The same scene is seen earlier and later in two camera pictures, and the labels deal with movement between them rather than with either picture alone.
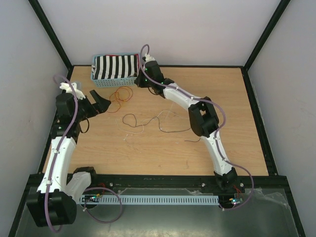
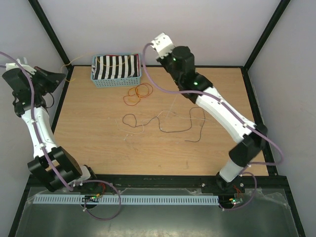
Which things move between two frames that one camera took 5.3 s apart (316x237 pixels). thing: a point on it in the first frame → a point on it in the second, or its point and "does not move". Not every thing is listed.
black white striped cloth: [107, 67] does not move
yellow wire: [110, 97] → [97, 61]
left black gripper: [101, 104] → [55, 79]
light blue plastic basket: [123, 82] does not move
